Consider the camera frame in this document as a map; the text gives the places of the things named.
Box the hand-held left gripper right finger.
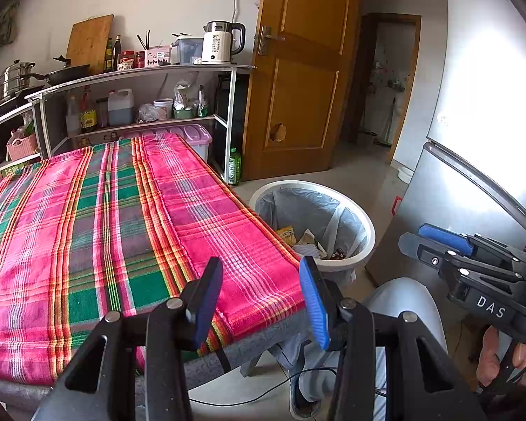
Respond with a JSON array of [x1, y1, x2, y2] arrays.
[[299, 255, 476, 421]]

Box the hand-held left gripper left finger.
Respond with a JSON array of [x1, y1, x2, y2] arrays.
[[32, 256, 224, 421]]

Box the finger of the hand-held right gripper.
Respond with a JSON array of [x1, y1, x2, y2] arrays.
[[398, 232, 524, 299], [418, 223, 526, 268]]

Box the white trash bin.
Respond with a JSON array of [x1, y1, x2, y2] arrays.
[[248, 180, 376, 288]]

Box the person's right hand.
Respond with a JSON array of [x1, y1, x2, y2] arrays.
[[477, 329, 526, 384]]

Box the person's leg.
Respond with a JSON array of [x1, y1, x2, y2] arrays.
[[269, 278, 448, 419]]

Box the silver refrigerator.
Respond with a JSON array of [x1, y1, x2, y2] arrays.
[[366, 0, 526, 329]]

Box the pink green plaid blanket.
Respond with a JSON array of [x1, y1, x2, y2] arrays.
[[0, 134, 308, 387]]

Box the green plastic bottle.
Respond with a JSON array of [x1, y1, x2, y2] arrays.
[[228, 147, 242, 186]]

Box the pink storage box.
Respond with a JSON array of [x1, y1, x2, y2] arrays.
[[123, 123, 213, 163]]

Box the crumpled plastic bag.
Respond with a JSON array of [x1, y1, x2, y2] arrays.
[[136, 103, 159, 123]]

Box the green bowl with bags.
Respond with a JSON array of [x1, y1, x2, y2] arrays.
[[173, 80, 209, 119]]

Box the white jerry can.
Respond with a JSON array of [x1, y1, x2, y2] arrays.
[[107, 89, 134, 126]]

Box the wooden door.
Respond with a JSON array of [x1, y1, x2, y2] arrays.
[[242, 0, 362, 181]]

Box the clear plastic bottle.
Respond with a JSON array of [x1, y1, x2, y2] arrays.
[[66, 95, 80, 136]]

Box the long metal kitchen shelf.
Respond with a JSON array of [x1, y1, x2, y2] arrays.
[[26, 64, 256, 182]]

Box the colourful cardboard box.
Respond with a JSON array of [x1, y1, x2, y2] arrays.
[[0, 160, 31, 202]]

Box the pink plastic basket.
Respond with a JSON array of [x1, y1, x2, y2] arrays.
[[6, 132, 39, 161]]

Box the pink chopstick holder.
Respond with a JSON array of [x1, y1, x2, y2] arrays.
[[144, 46, 173, 67]]

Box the clear plastic container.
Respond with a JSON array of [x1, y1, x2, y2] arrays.
[[172, 36, 203, 65]]

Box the red lidded jars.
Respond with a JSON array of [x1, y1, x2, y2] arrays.
[[119, 50, 145, 71]]

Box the white electric kettle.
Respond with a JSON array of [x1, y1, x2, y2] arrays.
[[202, 21, 246, 64]]

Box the black frying pan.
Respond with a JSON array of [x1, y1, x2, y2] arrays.
[[20, 56, 91, 86]]

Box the low metal shelf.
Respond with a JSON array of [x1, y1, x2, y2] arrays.
[[0, 101, 42, 180]]

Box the black induction cooker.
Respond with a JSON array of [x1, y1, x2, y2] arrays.
[[0, 85, 45, 120]]

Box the wooden cutting board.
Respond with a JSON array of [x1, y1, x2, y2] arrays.
[[66, 14, 115, 75]]

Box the steel steamer pot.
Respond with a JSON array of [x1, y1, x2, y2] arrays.
[[0, 60, 36, 99]]

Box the hanging cloth bag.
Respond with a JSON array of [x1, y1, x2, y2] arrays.
[[0, 2, 20, 48]]

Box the black floor cable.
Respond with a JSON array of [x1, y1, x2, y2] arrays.
[[188, 366, 338, 405]]

